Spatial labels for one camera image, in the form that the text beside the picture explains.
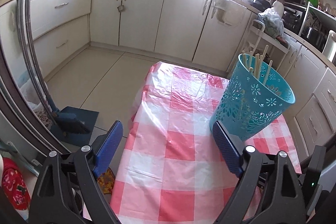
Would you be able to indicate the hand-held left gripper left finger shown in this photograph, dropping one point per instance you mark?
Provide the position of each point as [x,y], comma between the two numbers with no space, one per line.
[107,150]

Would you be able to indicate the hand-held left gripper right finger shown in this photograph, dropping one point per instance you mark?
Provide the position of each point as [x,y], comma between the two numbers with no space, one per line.
[225,150]

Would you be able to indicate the blue perforated plastic basket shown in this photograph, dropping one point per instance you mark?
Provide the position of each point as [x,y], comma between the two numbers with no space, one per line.
[236,108]

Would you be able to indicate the bundle of wooden chopsticks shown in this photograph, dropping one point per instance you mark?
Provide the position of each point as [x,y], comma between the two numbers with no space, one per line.
[256,66]

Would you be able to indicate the blue dustpan and brush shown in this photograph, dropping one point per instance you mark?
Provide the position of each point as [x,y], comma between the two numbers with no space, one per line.
[86,116]

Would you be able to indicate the red white checked tablecloth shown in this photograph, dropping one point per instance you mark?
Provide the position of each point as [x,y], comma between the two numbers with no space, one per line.
[178,134]

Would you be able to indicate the cream multi-drawer base cabinets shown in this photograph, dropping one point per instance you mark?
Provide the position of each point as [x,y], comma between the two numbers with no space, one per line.
[315,98]

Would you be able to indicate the red floral cloth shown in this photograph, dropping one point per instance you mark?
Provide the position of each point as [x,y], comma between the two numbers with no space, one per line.
[15,184]

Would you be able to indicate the white rolling cart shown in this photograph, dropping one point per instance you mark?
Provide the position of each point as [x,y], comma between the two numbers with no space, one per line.
[273,48]

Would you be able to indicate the white countertop appliance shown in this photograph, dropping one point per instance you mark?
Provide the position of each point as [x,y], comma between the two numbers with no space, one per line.
[330,45]

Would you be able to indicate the black kettle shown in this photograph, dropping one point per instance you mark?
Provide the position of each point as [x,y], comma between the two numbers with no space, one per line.
[315,37]

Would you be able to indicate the plastic bag of greens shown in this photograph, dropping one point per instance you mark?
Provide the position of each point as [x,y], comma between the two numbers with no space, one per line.
[271,22]

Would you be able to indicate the cream two-drawer cabinet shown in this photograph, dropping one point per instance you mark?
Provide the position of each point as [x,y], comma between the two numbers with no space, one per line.
[57,19]

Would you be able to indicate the white hanging plastic bag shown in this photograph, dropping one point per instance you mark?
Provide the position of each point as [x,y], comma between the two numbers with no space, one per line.
[229,10]

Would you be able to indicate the cream door base cabinets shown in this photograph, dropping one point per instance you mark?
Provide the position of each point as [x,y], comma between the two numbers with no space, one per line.
[162,19]

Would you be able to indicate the small hanging metal cup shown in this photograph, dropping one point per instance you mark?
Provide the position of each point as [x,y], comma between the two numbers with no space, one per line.
[121,8]

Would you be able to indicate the black toaster oven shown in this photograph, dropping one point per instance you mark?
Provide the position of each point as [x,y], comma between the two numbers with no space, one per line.
[292,18]

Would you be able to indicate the white thermos jug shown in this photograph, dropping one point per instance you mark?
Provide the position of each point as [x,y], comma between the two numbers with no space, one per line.
[278,7]

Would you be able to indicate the sliding door frame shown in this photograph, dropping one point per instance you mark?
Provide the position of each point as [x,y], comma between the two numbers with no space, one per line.
[15,108]

